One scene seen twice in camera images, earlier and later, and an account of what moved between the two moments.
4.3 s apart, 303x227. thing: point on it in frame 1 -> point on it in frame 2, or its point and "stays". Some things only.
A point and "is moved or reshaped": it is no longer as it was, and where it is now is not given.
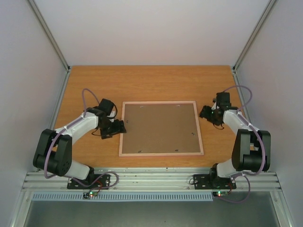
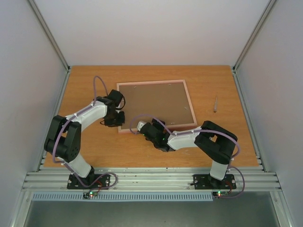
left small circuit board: x=86 y=195 stays
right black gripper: x=208 y=113 -> x=149 y=130
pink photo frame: x=163 y=128 is moved or reshaped
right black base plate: x=205 y=182 stays
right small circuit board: x=219 y=193 stays
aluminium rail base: x=152 y=180 stays
